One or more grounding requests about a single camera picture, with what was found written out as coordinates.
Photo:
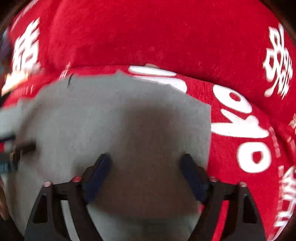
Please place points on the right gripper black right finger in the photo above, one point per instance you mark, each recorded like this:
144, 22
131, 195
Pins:
243, 221

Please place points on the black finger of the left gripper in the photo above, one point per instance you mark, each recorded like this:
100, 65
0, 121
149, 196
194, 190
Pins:
11, 153

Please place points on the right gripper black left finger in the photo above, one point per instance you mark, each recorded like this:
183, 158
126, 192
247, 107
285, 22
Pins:
47, 220

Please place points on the grey knit sweater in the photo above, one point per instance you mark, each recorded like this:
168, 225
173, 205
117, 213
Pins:
144, 126

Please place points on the cream cloth at bedhead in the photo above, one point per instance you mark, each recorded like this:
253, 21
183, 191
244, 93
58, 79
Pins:
14, 79

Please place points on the red printed bed blanket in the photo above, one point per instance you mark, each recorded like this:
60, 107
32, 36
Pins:
246, 143

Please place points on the red printed pillow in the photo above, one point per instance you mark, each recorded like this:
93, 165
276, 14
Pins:
237, 44

